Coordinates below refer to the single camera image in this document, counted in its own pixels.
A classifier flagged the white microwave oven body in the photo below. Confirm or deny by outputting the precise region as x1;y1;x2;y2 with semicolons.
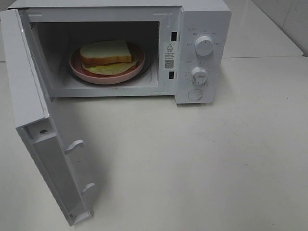
7;0;231;104

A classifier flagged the pink round plate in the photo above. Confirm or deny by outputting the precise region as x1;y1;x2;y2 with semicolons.
69;43;146;85

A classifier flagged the white lower timer knob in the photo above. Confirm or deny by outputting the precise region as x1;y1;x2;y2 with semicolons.
191;67;208;85

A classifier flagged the glass microwave turntable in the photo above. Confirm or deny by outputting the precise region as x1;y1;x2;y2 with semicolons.
69;58;152;87

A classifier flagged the white upper power knob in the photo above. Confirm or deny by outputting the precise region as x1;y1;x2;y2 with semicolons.
194;35;214;56

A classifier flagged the round door release button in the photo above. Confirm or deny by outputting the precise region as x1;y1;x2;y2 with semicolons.
188;89;203;101

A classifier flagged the white bread sandwich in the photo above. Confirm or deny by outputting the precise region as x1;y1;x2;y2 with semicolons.
79;40;139;76

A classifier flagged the white warning label sticker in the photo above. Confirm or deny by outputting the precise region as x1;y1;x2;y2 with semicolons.
163;42;177;70

